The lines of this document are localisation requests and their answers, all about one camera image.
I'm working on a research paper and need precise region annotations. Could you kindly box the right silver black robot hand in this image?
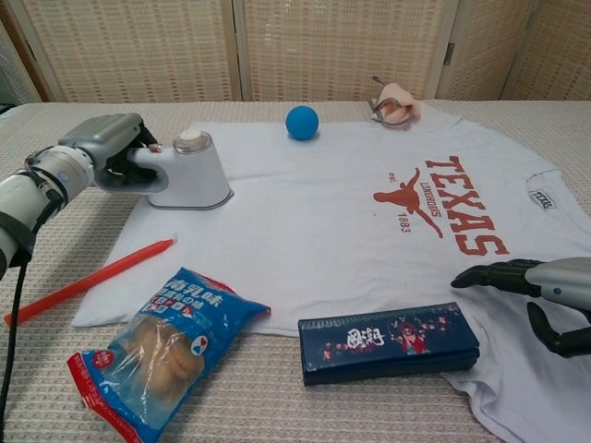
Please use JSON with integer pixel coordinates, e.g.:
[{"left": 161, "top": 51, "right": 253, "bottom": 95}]
[{"left": 451, "top": 257, "right": 591, "bottom": 359}]

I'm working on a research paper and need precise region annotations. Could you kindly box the pink plush hair clip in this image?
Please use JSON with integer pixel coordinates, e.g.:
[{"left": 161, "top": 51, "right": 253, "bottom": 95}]
[{"left": 368, "top": 76, "right": 422, "bottom": 131}]

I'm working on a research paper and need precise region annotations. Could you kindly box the blue cookie snack bag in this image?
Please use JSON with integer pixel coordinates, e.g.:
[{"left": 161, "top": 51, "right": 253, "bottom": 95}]
[{"left": 66, "top": 266, "right": 272, "bottom": 443}]

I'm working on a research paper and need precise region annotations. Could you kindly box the white handheld steam iron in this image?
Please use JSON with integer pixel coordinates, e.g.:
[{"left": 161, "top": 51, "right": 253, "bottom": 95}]
[{"left": 94, "top": 129, "right": 235, "bottom": 211}]

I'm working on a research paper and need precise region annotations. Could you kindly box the beige woven tablecloth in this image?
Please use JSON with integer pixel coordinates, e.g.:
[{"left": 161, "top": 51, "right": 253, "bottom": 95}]
[{"left": 0, "top": 99, "right": 591, "bottom": 443}]

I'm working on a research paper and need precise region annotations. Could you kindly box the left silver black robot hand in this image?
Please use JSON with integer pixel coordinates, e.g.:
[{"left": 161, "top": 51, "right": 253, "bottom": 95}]
[{"left": 58, "top": 113, "right": 161, "bottom": 186}]

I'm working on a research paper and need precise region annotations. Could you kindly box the dark blue pencil case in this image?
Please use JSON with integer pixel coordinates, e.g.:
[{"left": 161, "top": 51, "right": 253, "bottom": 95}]
[{"left": 297, "top": 301, "right": 481, "bottom": 387}]

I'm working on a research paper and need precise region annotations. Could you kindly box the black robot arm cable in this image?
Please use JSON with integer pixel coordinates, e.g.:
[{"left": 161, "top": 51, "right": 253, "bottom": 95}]
[{"left": 0, "top": 257, "right": 30, "bottom": 430}]

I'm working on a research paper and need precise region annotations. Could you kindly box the white Texas Longhorns t-shirt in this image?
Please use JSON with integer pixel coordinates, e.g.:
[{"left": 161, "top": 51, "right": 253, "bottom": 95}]
[{"left": 72, "top": 102, "right": 591, "bottom": 443}]

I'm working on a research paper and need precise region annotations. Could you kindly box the red candle stick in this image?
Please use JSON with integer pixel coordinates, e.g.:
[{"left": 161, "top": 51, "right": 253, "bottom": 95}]
[{"left": 3, "top": 235, "right": 178, "bottom": 329}]

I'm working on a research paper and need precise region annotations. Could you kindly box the blue rubber ball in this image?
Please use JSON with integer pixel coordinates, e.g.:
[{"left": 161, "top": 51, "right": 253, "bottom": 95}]
[{"left": 284, "top": 104, "right": 320, "bottom": 141}]

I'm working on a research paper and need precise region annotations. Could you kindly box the woven folding screen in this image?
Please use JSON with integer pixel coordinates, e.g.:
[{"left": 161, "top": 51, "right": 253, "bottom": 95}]
[{"left": 0, "top": 0, "right": 591, "bottom": 103}]

